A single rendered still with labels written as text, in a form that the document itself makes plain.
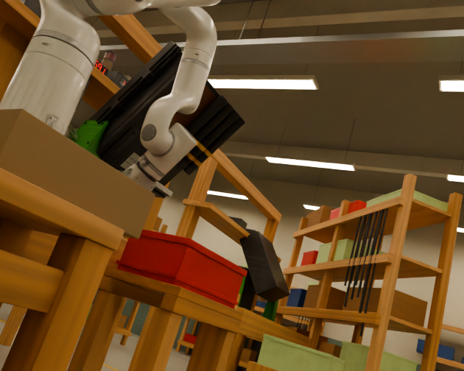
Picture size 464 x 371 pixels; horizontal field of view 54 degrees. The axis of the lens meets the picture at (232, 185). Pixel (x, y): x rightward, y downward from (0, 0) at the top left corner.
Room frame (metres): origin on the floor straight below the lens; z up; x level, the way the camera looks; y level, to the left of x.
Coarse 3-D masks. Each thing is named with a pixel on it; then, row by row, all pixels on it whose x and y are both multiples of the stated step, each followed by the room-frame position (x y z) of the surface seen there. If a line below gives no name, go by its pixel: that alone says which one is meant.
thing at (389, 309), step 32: (416, 192) 3.45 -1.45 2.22; (320, 224) 4.71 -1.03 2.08; (352, 224) 4.39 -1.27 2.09; (384, 224) 3.46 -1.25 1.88; (416, 224) 3.80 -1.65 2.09; (448, 224) 3.41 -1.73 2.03; (320, 256) 4.69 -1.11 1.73; (352, 256) 3.87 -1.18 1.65; (384, 256) 3.34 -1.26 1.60; (448, 256) 3.39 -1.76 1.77; (288, 288) 5.42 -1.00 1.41; (320, 288) 4.43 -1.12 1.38; (352, 288) 3.93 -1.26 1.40; (384, 288) 3.33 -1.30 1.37; (320, 320) 4.37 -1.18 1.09; (352, 320) 3.61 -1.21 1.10; (384, 320) 3.32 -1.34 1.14; (416, 320) 3.50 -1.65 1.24; (352, 352) 3.65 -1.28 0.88; (384, 352) 3.44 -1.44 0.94
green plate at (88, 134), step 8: (88, 120) 1.53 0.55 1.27; (80, 128) 1.53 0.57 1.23; (88, 128) 1.50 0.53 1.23; (96, 128) 1.48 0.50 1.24; (104, 128) 1.48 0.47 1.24; (80, 136) 1.50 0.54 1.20; (88, 136) 1.48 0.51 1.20; (96, 136) 1.46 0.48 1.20; (80, 144) 1.48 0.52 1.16; (88, 144) 1.46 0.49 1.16; (96, 144) 1.49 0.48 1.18
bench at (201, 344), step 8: (120, 312) 2.36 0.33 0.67; (112, 328) 2.35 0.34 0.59; (200, 328) 2.01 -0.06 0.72; (208, 328) 1.99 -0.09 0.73; (112, 336) 2.37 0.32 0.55; (200, 336) 2.00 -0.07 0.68; (208, 336) 1.98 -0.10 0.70; (200, 344) 2.00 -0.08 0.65; (104, 352) 2.35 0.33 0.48; (192, 352) 2.01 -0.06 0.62; (200, 352) 1.99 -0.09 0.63; (104, 360) 2.37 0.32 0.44; (192, 360) 2.00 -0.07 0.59; (200, 360) 1.98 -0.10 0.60; (192, 368) 2.00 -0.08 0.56; (200, 368) 1.98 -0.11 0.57
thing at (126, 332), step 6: (156, 222) 8.28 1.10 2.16; (156, 228) 8.32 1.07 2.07; (162, 228) 8.43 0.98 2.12; (0, 306) 6.68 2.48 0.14; (138, 306) 8.45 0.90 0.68; (132, 312) 8.42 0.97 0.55; (120, 318) 8.25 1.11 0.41; (126, 318) 8.36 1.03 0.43; (132, 318) 8.40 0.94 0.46; (84, 324) 7.42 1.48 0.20; (120, 324) 8.29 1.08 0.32; (132, 324) 8.45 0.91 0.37; (120, 330) 8.16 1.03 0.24; (126, 330) 8.37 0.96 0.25; (126, 336) 8.41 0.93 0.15; (120, 342) 8.43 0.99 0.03
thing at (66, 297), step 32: (0, 224) 0.92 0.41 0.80; (0, 256) 0.69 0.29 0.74; (64, 256) 0.80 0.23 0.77; (96, 256) 0.82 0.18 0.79; (0, 288) 0.71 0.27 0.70; (32, 288) 0.75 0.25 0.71; (64, 288) 0.79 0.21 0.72; (96, 288) 0.84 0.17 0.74; (32, 320) 0.81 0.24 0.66; (64, 320) 0.80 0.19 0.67; (32, 352) 0.79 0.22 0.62; (64, 352) 0.82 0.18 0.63
